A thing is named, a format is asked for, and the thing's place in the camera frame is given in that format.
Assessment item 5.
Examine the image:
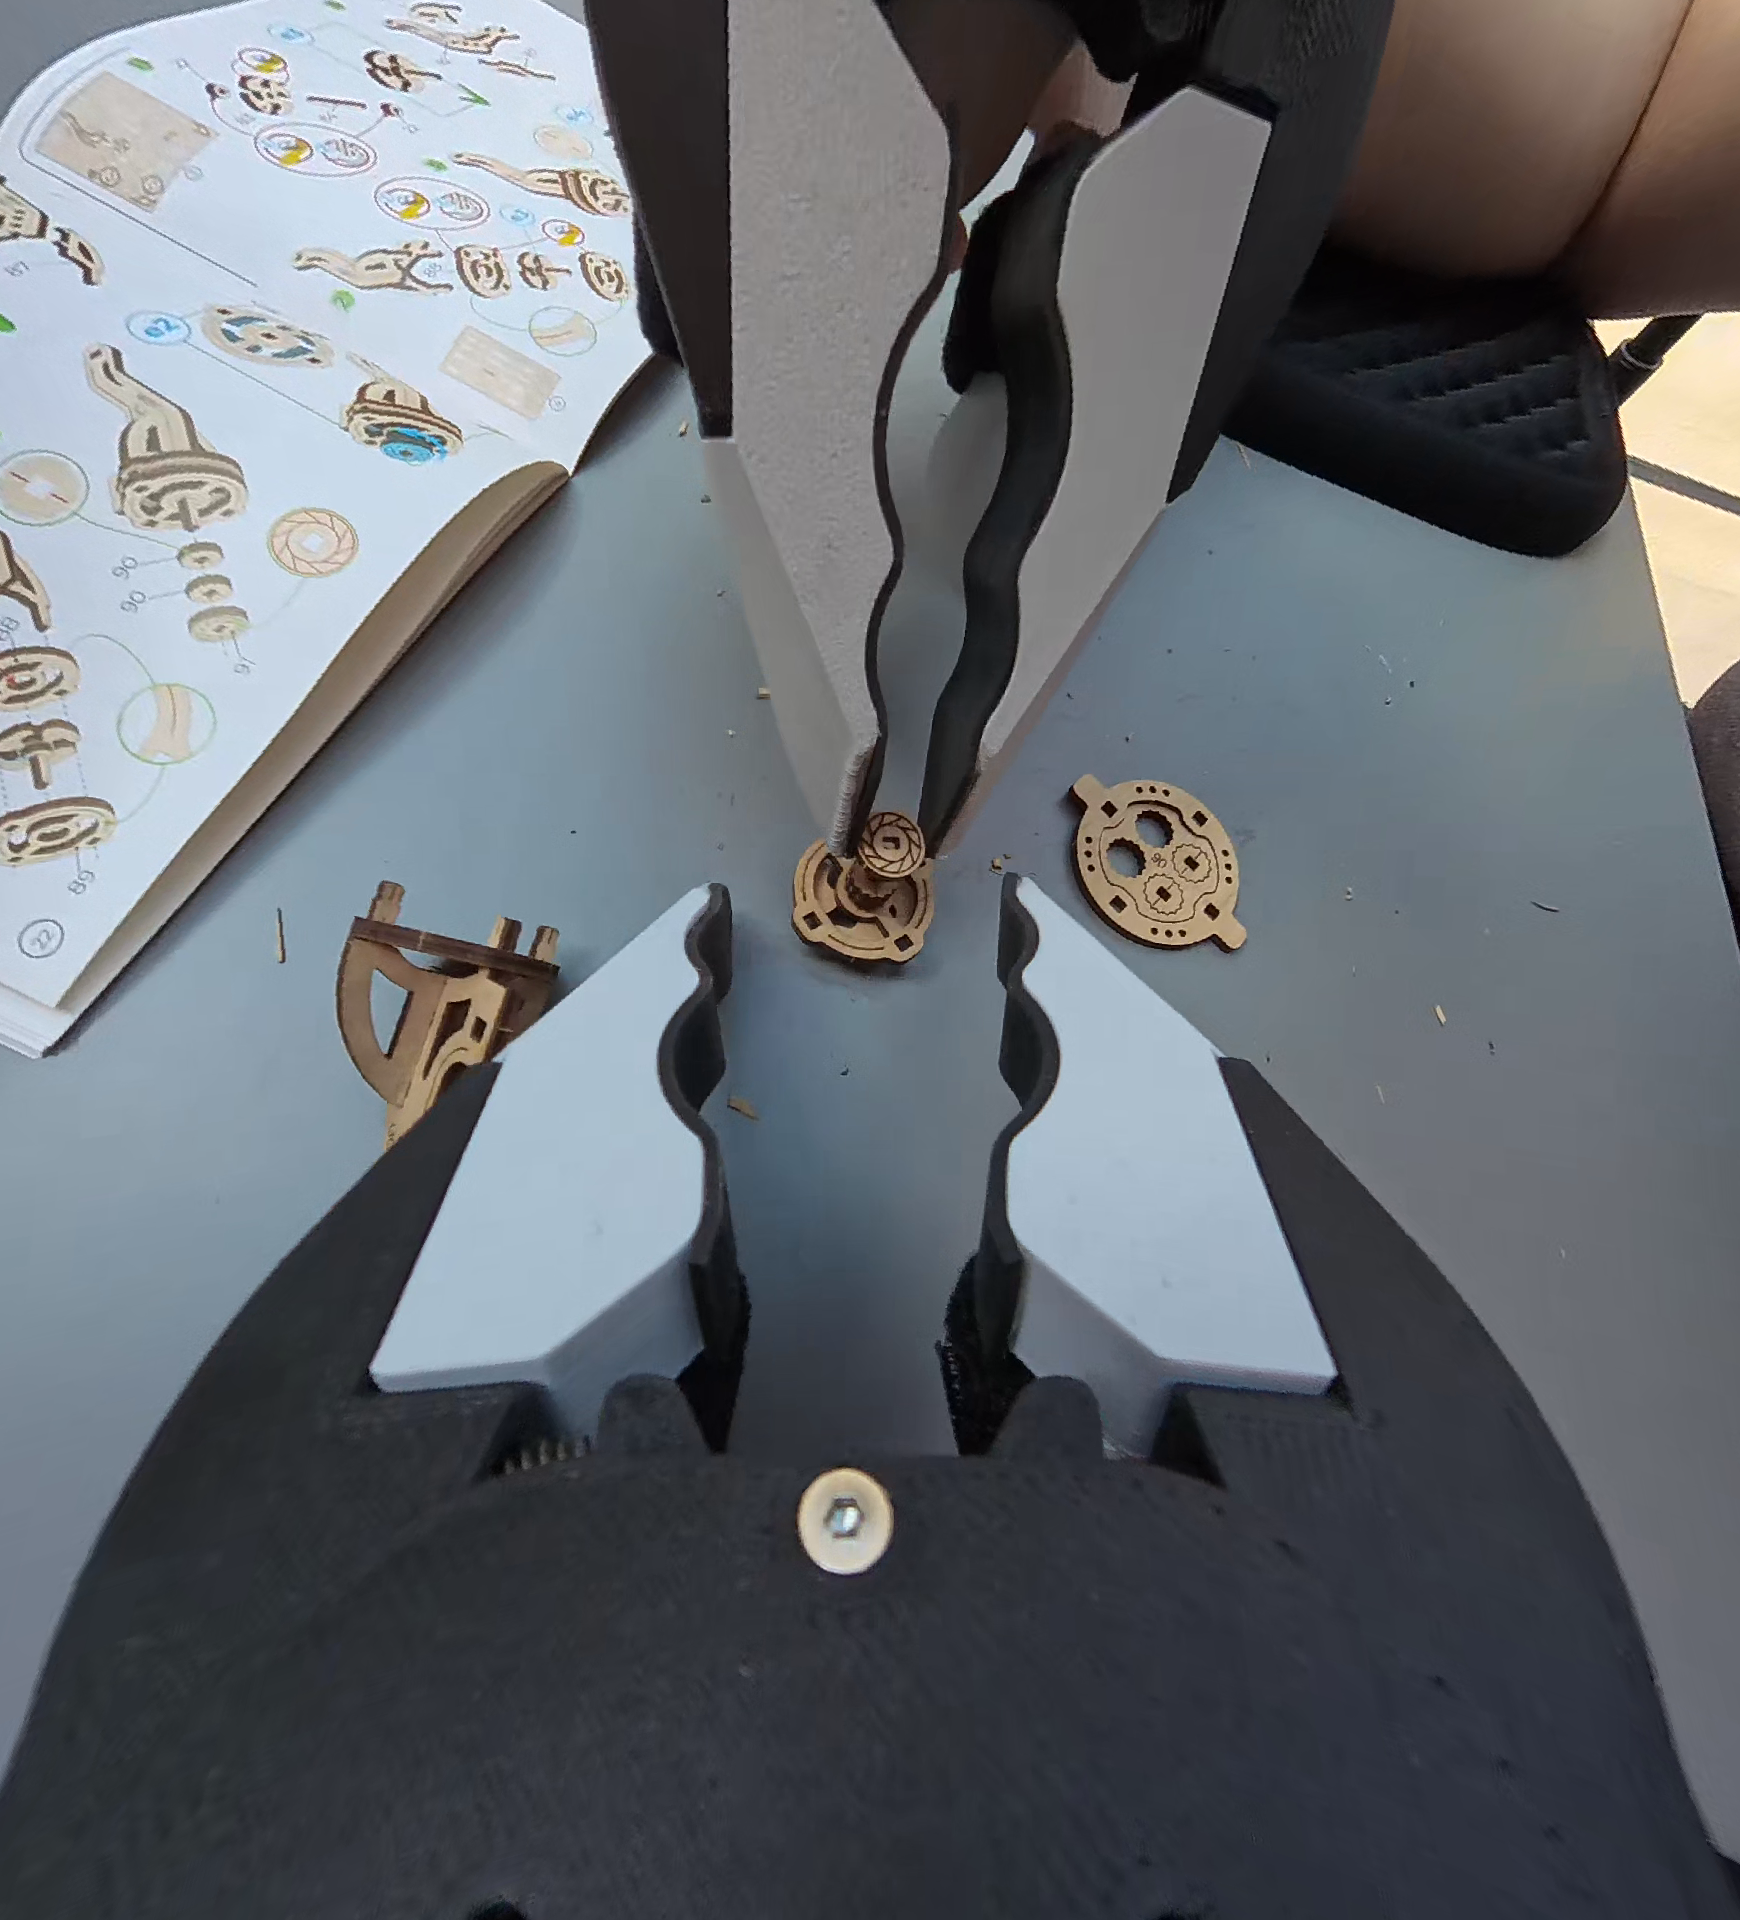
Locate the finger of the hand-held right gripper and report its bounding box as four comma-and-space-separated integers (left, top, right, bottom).
918, 83, 1277, 860
702, 0, 962, 860

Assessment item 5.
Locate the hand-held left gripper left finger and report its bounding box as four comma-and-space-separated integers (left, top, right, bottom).
366, 881, 744, 1452

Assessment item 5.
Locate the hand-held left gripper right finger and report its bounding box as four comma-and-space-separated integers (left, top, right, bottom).
937, 873, 1336, 1456

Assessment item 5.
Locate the round wooden hub assembly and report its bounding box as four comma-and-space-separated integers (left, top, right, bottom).
789, 810, 939, 968

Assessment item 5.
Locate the black quilted seat cushion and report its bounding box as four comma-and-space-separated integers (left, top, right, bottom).
1227, 285, 1631, 561

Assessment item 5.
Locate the round wooden gear-cutout plate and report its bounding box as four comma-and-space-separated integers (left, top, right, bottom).
1072, 773, 1250, 953

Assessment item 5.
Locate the black metal rod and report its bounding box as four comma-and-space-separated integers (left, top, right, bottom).
1598, 307, 1707, 376

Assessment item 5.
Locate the illustrated instruction booklet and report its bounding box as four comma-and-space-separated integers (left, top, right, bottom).
0, 0, 658, 1061

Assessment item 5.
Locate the wooden stand with handle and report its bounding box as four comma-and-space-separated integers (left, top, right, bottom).
336, 881, 566, 1154

